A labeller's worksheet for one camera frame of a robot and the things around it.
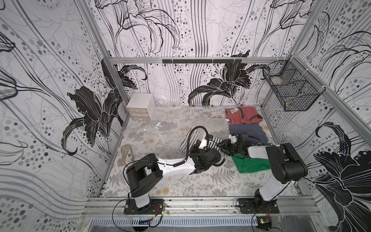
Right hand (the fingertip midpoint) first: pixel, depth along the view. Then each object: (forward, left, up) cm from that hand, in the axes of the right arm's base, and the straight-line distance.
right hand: (219, 145), depth 95 cm
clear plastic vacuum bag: (+16, +41, 0) cm, 44 cm away
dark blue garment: (+11, -27, 0) cm, 29 cm away
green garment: (-14, -15, 0) cm, 21 cm away
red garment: (+25, -21, +1) cm, 33 cm away
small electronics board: (-42, -18, -3) cm, 45 cm away
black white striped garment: (-15, +18, +33) cm, 40 cm away
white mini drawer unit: (+25, +55, +13) cm, 62 cm away
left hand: (-4, +15, +10) cm, 18 cm away
